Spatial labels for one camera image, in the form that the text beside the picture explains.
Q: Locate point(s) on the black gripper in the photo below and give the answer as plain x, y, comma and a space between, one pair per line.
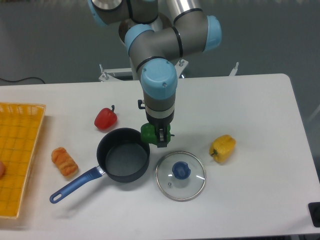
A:
161, 131

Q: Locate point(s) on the green bell pepper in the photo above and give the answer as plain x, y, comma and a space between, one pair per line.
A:
148, 134

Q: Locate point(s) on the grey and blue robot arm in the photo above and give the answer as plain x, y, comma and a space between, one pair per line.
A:
151, 48

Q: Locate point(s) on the glass lid with blue knob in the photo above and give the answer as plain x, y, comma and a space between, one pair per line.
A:
180, 176

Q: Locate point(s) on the red bell pepper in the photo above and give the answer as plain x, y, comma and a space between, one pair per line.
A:
106, 118

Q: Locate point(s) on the yellow bell pepper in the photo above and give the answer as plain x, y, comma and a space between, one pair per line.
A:
222, 148

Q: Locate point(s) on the orange croissant bread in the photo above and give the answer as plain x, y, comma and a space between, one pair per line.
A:
64, 162

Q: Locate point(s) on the yellow woven basket tray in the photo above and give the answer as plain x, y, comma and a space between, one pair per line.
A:
20, 126

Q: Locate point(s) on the pink object in basket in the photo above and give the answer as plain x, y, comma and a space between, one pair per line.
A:
2, 168

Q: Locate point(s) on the black device at table edge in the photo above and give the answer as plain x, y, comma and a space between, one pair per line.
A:
314, 210

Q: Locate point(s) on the black pot with blue handle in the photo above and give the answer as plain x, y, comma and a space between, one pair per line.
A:
121, 155

